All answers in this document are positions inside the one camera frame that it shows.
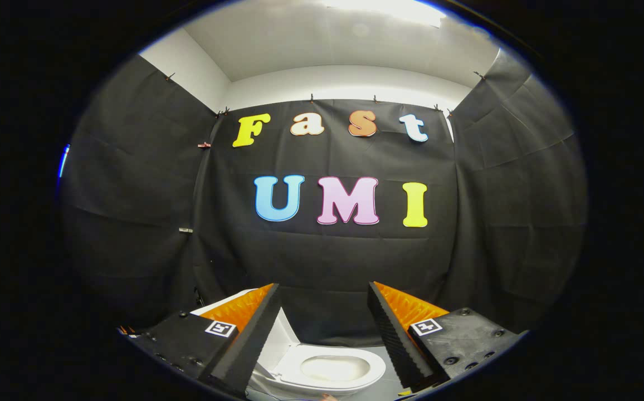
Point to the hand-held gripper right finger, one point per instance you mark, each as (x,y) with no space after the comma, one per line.
(394,340)

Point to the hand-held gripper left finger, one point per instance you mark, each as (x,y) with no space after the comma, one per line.
(255,340)

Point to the white toilet lid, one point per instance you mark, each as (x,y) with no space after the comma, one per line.
(283,340)

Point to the white toilet bowl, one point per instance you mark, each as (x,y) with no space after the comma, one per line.
(333,368)

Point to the black backdrop cloth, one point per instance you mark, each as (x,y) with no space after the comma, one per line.
(322,262)

